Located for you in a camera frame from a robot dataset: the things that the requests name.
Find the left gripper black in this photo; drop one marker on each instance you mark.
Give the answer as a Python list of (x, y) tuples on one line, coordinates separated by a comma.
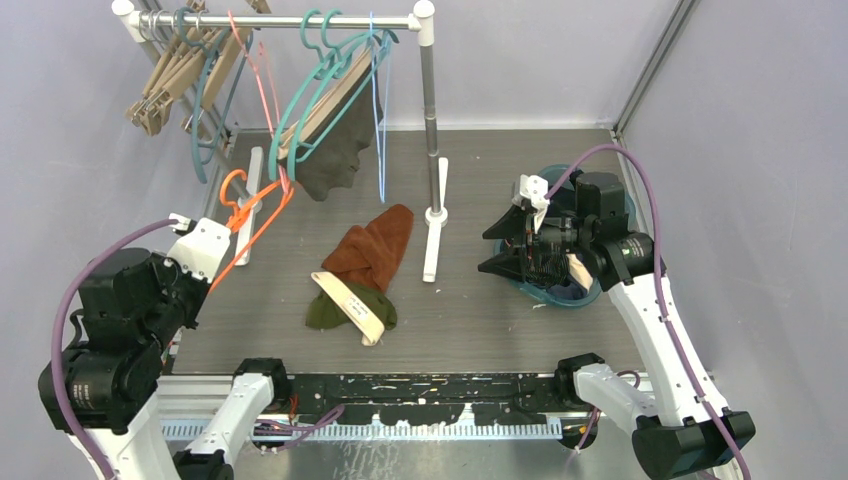
[(202, 285)]

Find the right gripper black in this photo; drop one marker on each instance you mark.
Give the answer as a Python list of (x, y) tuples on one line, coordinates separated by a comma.
[(516, 224)]

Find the navy underwear cream waistband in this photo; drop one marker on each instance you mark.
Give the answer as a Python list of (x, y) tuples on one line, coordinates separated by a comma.
[(578, 281)]

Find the orange hanger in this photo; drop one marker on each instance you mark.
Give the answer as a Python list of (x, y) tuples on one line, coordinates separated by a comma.
[(240, 222)]

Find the olive green underwear cream waistband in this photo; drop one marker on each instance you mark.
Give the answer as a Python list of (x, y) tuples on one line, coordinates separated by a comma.
[(340, 302)]

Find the dark grey underwear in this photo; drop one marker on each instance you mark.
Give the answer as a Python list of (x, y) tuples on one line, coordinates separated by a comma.
[(338, 127)]

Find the teal hanger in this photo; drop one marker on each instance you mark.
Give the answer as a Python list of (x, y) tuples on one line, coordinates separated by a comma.
[(218, 48), (355, 45), (333, 62)]

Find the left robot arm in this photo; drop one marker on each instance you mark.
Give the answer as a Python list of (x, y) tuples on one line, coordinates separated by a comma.
[(133, 303)]

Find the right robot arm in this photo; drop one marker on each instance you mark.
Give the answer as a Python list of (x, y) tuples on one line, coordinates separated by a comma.
[(685, 425)]

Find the teal laundry basket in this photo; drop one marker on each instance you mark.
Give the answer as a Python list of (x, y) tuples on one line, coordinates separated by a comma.
[(551, 174)]

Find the white garment rack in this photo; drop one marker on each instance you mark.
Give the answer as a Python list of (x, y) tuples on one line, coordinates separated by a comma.
[(420, 21)]

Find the brown towel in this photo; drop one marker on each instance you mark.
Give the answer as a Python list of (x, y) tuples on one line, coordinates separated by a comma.
[(371, 255)]

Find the beige wooden hangers bunch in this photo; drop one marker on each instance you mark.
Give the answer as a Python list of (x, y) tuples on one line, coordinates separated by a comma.
[(175, 69)]

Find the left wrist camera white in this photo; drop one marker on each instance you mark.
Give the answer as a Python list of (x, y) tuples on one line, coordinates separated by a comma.
[(201, 246)]

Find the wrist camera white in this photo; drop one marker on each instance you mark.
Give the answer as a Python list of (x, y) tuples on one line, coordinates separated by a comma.
[(201, 246), (530, 194)]

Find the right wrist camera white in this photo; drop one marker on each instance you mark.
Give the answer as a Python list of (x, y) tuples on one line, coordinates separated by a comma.
[(530, 194)]

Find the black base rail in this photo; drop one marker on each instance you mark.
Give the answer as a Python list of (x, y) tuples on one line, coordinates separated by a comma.
[(427, 399)]

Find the light blue wire hanger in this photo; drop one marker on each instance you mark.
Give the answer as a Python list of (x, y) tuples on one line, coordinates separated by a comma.
[(379, 112)]

